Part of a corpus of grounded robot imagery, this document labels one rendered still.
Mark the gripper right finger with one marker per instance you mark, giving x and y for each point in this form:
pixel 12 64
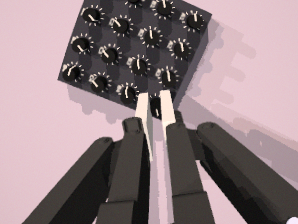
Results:
pixel 257 192

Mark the black knob box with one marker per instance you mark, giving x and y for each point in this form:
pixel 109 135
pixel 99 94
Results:
pixel 121 33

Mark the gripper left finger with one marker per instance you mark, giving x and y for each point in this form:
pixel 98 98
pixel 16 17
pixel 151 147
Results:
pixel 84 189

